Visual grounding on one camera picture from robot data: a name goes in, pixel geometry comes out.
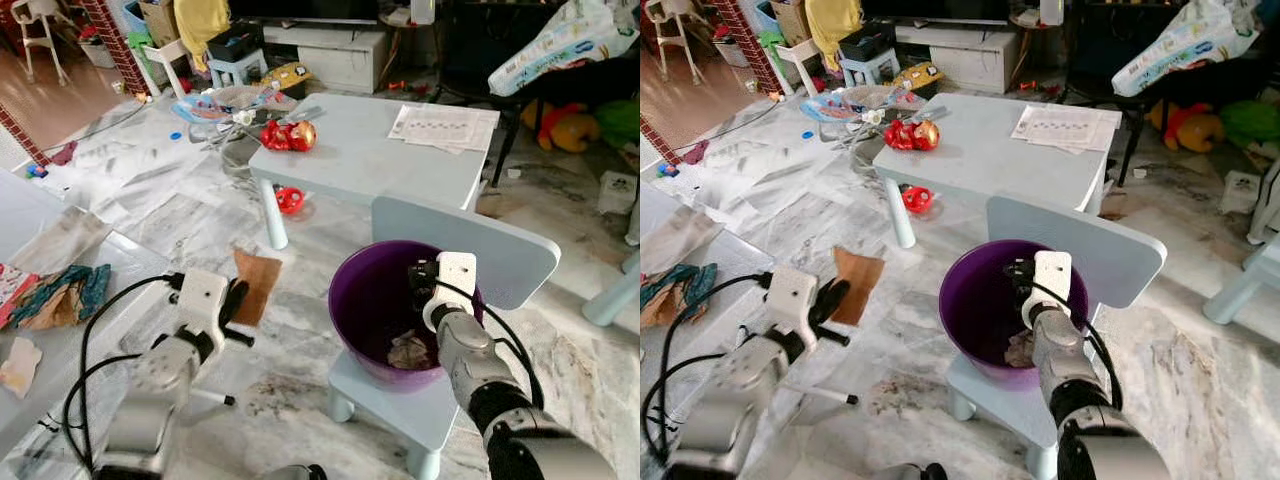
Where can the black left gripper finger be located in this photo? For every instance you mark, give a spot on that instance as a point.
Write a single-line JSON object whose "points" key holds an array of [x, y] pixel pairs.
{"points": [[236, 300], [832, 300]]}

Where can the brown cardboard piece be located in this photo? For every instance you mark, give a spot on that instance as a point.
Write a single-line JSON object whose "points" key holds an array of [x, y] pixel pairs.
{"points": [[862, 283], [262, 285]]}

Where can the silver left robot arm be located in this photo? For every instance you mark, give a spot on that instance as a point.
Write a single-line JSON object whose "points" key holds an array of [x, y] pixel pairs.
{"points": [[150, 400], [725, 400]]}

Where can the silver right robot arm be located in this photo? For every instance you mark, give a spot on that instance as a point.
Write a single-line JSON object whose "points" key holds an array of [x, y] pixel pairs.
{"points": [[490, 385], [1075, 385]]}

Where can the purple plastic bin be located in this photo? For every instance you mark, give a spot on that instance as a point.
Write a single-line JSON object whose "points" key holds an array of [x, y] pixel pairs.
{"points": [[365, 300], [975, 300]]}

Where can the white black-tipped stick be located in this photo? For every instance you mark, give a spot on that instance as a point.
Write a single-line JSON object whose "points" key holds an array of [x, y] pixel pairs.
{"points": [[215, 397], [830, 396]]}

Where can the light blue child chair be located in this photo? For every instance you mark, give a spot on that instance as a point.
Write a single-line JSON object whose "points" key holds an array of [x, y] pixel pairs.
{"points": [[1100, 250], [480, 250], [1245, 270]]}

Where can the crumpled grey paper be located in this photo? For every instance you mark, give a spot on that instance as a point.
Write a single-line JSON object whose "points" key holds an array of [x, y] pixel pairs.
{"points": [[408, 352], [1018, 350]]}

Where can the small red toy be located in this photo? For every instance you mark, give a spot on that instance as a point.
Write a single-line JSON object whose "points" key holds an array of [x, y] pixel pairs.
{"points": [[916, 198], [290, 200]]}

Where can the light blue small table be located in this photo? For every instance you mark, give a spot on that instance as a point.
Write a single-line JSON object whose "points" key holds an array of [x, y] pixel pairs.
{"points": [[990, 150], [370, 150]]}

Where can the black robot foot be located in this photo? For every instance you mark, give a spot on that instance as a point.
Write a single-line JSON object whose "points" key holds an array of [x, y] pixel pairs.
{"points": [[905, 473], [290, 473]]}

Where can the crumpled brown blue cardboard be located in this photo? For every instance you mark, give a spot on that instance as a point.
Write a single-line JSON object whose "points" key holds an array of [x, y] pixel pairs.
{"points": [[60, 295], [675, 295]]}

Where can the printed paper sheet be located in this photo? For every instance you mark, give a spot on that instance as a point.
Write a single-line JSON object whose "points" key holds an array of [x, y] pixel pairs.
{"points": [[1068, 127], [445, 127]]}

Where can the red shiny crumpled wrapper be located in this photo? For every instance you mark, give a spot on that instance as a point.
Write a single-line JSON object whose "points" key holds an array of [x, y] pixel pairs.
{"points": [[912, 134], [290, 135]]}

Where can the small pink floor cloth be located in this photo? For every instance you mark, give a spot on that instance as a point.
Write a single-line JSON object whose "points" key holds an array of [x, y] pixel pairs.
{"points": [[63, 153], [696, 152]]}

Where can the orange bear plush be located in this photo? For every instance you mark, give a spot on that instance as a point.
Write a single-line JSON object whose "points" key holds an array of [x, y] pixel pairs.
{"points": [[570, 128], [1190, 128]]}

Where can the white square floor box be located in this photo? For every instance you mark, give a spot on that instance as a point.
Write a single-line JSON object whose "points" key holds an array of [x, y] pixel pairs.
{"points": [[618, 192], [1242, 192]]}

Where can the crumpled cream paper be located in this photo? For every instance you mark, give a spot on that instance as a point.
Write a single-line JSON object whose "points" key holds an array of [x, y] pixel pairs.
{"points": [[20, 368]]}

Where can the cartoon-printed cardboard piece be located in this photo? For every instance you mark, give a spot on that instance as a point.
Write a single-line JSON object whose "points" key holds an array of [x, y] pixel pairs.
{"points": [[12, 290]]}

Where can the yellow toy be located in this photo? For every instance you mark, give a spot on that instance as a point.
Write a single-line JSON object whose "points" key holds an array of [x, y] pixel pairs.
{"points": [[918, 76], [288, 77]]}

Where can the white TV cabinet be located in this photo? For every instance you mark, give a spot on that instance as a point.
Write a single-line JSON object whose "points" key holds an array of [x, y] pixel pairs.
{"points": [[960, 60], [330, 60]]}

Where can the small pale blue stool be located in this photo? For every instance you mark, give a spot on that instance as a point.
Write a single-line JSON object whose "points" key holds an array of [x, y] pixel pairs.
{"points": [[235, 72], [868, 70]]}

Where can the red brick-patterned mat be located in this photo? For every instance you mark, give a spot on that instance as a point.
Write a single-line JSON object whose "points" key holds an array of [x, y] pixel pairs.
{"points": [[25, 135], [655, 140]]}

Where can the white plastic stool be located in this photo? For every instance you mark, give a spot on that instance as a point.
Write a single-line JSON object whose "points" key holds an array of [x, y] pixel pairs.
{"points": [[165, 50], [795, 50]]}

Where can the green plush toy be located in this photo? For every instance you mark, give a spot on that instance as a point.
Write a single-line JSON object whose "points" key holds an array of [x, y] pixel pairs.
{"points": [[1252, 122], [622, 122]]}

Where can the black storage box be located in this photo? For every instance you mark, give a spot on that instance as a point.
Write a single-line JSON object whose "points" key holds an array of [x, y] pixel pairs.
{"points": [[235, 42], [868, 42]]}

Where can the red brick-patterned pillar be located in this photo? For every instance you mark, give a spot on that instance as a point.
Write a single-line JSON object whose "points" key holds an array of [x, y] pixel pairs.
{"points": [[745, 45], [115, 45]]}

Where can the yellow hanging cloth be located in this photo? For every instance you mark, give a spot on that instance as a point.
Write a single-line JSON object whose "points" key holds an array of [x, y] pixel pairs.
{"points": [[832, 25], [200, 25]]}

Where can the white diaper pack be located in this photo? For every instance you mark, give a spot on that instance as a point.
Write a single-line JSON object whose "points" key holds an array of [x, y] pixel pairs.
{"points": [[1185, 45], [560, 45]]}

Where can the black television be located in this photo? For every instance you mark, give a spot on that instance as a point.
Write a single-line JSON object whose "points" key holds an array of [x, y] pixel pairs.
{"points": [[300, 10], [935, 10]]}

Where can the open cardboard box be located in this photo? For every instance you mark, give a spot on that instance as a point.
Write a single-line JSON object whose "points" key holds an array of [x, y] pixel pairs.
{"points": [[160, 20], [790, 20]]}

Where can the white high chair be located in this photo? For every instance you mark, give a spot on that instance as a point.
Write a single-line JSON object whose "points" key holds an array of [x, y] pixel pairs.
{"points": [[40, 30], [670, 30]]}

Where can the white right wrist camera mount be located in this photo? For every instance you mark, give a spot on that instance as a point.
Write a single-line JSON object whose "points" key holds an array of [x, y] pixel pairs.
{"points": [[1050, 280], [455, 285]]}

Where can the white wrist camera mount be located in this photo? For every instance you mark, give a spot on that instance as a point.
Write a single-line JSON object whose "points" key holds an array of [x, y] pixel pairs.
{"points": [[455, 285], [795, 300], [203, 300], [1050, 280]]}

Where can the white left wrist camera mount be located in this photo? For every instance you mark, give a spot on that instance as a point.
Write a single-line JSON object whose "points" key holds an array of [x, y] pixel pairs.
{"points": [[795, 300], [203, 300]]}

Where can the black metal frame table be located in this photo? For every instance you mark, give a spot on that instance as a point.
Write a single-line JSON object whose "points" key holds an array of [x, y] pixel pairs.
{"points": [[1100, 50], [470, 50]]}

